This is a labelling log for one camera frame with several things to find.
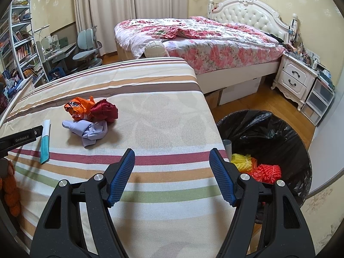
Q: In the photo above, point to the beige curtain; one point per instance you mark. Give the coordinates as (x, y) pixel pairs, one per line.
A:
(113, 10)

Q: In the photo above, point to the red foam net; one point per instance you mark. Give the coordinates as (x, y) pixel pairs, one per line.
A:
(268, 172)

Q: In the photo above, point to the bin with black bag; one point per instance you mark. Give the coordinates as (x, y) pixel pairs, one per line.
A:
(282, 139)

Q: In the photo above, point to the blue stool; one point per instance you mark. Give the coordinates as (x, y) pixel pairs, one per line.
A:
(57, 74)

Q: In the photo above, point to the white nightstand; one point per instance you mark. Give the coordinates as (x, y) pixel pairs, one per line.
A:
(293, 78)

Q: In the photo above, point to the dark red crumpled cloth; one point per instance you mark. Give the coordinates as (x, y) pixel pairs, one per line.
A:
(104, 110)

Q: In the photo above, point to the clutter of small bottles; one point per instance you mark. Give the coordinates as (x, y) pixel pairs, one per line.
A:
(302, 55)

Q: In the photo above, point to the pale green desk chair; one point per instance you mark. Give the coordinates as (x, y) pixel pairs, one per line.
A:
(86, 39)

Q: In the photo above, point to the white bed frame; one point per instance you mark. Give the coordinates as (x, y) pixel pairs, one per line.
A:
(242, 71)

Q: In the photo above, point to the yellow foam net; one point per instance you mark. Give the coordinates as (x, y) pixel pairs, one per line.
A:
(240, 161)

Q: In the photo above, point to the lavender crumpled cloth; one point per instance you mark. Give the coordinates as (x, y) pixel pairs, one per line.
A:
(88, 131)

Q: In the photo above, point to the floral blanket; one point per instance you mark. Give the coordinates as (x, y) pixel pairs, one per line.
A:
(215, 51)

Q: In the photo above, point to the orange printed wrapper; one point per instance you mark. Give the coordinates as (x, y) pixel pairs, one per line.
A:
(78, 107)

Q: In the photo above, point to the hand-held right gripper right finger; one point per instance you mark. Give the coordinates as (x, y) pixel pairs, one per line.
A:
(221, 177)

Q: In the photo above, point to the white storage box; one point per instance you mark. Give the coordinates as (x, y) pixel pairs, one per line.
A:
(239, 91)

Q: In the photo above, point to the grey study desk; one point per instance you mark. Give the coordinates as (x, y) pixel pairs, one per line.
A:
(60, 52)

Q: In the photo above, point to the white bookshelf with books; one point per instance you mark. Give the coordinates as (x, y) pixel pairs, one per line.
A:
(22, 48)

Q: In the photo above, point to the plastic drawer unit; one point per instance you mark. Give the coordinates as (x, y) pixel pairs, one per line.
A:
(317, 99)

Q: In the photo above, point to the striped tablecloth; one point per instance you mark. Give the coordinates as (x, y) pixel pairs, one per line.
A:
(161, 129)

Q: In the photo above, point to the white tufted headboard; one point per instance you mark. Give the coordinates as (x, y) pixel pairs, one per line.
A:
(250, 13)

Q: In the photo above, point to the grey cylindrical object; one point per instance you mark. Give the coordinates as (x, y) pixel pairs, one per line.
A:
(227, 147)

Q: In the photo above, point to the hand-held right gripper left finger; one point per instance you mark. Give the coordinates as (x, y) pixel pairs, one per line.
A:
(122, 177)

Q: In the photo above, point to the white volleyball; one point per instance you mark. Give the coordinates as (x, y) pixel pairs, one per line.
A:
(155, 49)

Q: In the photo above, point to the teal and white tube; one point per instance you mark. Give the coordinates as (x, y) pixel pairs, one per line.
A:
(45, 145)

